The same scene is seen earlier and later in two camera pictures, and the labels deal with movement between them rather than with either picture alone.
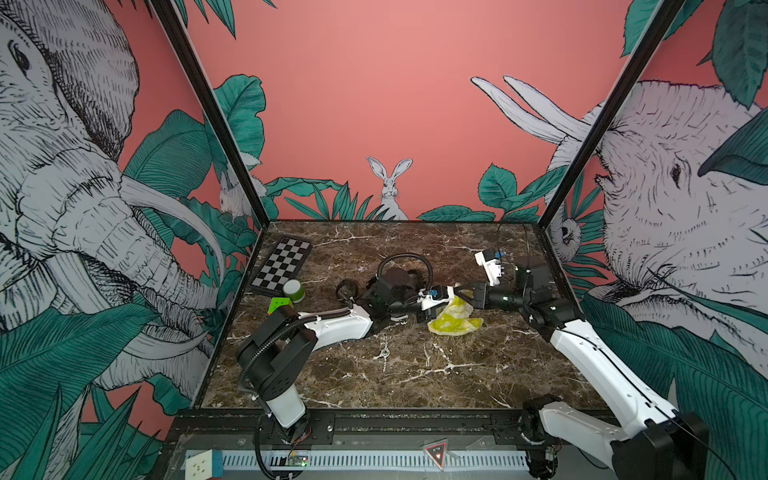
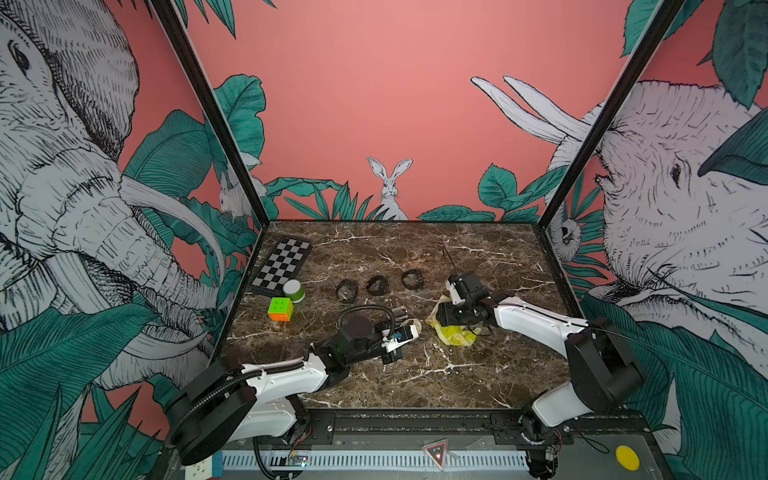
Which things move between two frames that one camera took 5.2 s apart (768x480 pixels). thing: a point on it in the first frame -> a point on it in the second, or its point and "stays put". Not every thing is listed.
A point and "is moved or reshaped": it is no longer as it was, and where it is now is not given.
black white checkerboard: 282,264 stays put
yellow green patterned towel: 454,318 is moved or reshaped
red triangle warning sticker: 437,451 stays put
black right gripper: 483,295 -> 446,314
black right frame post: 654,26 stays put
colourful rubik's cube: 278,301 stays put
